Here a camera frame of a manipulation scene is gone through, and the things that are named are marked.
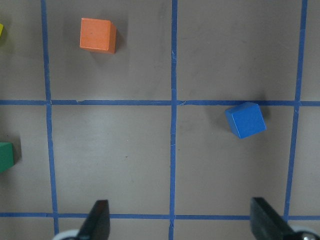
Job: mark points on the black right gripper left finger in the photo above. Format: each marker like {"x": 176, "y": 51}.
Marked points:
{"x": 97, "y": 224}

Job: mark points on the yellow wooden block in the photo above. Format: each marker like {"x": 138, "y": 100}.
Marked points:
{"x": 1, "y": 29}

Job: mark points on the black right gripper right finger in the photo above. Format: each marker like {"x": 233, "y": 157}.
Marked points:
{"x": 267, "y": 224}

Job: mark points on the blue wooden block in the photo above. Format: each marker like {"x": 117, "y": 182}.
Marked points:
{"x": 245, "y": 120}

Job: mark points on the green wooden block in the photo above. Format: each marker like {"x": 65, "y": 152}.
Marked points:
{"x": 6, "y": 156}

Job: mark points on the orange wooden block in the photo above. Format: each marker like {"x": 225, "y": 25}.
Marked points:
{"x": 98, "y": 35}

